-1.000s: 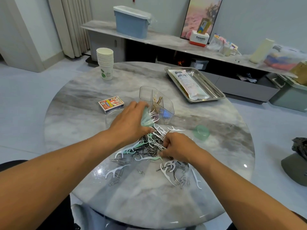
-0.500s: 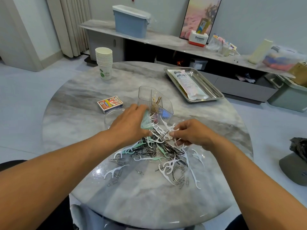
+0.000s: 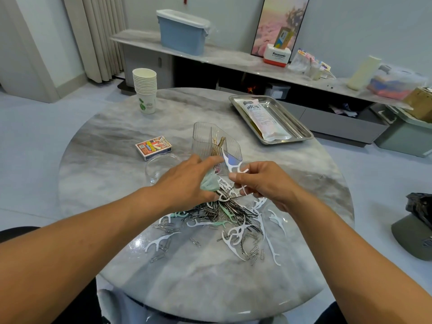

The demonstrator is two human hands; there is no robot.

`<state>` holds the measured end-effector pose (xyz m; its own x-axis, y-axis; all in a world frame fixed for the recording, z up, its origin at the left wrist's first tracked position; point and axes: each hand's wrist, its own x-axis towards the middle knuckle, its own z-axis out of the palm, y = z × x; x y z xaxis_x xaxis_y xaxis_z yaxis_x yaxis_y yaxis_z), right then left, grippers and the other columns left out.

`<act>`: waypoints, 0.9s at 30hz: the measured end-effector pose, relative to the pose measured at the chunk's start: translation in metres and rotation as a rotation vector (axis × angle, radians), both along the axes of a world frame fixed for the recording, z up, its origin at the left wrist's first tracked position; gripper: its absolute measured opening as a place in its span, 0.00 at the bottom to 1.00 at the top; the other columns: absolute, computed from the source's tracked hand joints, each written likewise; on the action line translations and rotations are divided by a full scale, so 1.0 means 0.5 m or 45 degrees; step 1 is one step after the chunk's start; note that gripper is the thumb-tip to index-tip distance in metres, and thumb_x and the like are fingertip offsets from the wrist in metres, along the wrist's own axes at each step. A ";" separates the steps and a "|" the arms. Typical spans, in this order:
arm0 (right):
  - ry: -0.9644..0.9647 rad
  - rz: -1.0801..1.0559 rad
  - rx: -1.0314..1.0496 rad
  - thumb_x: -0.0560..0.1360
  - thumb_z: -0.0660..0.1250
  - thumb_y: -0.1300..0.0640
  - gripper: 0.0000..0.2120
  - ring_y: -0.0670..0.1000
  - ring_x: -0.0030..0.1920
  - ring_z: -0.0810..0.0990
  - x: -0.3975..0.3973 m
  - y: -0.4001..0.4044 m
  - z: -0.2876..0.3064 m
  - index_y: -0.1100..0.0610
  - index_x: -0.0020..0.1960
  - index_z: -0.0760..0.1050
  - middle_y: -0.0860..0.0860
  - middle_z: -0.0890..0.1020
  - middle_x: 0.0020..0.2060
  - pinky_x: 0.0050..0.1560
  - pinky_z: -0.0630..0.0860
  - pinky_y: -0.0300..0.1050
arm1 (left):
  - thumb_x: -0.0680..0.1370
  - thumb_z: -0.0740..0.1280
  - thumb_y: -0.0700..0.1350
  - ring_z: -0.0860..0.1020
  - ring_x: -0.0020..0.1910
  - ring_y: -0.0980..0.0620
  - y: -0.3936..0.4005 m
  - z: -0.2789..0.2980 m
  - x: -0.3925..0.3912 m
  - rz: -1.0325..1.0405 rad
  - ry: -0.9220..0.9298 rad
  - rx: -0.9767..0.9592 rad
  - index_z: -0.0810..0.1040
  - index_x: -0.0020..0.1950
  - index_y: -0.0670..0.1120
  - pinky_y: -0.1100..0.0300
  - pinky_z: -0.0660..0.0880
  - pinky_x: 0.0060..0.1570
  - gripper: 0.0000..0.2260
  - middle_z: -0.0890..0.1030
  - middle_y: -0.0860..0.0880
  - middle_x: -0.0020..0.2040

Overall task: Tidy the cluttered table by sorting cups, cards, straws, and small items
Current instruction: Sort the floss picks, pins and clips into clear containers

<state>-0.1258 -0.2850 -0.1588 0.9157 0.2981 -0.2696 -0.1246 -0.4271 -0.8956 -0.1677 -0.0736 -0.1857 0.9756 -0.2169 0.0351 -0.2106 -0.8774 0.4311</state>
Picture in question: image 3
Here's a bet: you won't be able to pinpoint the person's right hand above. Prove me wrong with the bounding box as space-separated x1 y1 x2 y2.
229 160 305 213

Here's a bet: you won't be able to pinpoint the person's left hand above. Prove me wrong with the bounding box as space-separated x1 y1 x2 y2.
145 155 225 216

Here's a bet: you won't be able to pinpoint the translucent green plastic cup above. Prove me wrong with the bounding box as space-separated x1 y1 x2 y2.
201 168 222 193

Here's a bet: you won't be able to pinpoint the clear round plastic bowl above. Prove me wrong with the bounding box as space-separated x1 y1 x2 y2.
144 153 183 185

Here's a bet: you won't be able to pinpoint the colourful matchbox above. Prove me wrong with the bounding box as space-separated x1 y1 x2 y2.
135 136 173 161

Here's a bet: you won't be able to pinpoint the clear ribbed organizer box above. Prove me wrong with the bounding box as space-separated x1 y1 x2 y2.
192 121 244 174

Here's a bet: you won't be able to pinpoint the pile of floss picks and clips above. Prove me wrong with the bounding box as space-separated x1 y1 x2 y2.
144 136 290 267

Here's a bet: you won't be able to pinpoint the clear printed plastic bag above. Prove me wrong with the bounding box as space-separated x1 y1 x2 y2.
241 98 293 142

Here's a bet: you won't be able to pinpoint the metal tray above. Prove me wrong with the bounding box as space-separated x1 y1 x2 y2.
229 94 315 146

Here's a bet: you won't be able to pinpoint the group of white paper cups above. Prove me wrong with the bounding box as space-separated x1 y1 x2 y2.
132 68 158 115

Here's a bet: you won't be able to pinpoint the person's right forearm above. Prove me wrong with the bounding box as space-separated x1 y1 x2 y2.
287 195 432 324

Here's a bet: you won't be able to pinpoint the person's left forearm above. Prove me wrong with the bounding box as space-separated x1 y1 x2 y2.
0 192 163 324

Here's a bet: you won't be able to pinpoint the white box in cabinet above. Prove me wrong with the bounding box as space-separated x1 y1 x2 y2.
266 84 292 100

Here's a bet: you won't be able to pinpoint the loose papers in cabinet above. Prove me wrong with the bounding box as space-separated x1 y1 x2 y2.
331 103 362 117

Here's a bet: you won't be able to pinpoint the clear bag of snacks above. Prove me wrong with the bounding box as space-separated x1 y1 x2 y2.
289 49 314 73

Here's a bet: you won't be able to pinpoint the white and red small box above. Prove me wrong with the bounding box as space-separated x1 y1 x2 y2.
263 44 293 68

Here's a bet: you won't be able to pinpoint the grey cabinet with marble top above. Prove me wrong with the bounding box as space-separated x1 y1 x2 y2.
110 29 413 146

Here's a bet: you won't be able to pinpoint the cream paper roll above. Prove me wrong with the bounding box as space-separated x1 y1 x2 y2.
347 55 383 91

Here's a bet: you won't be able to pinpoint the small colourful box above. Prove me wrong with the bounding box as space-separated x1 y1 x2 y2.
274 26 294 50

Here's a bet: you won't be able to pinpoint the grey green storage bin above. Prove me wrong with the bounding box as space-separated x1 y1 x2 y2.
373 104 432 158

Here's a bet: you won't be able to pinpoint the trash bin with black bag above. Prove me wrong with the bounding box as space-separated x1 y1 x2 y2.
391 193 432 262

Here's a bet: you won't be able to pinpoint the blue storage box white lid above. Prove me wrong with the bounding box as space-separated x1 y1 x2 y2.
157 9 212 56

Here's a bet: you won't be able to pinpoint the framed pink picture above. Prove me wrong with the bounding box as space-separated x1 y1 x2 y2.
251 0 310 58

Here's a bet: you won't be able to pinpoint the clear storage box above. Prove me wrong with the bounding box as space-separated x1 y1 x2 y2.
368 64 428 101

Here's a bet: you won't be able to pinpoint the cardboard box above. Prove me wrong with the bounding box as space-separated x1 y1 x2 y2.
403 87 432 123

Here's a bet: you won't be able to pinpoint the beige curtain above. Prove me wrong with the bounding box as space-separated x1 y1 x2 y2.
61 0 128 84

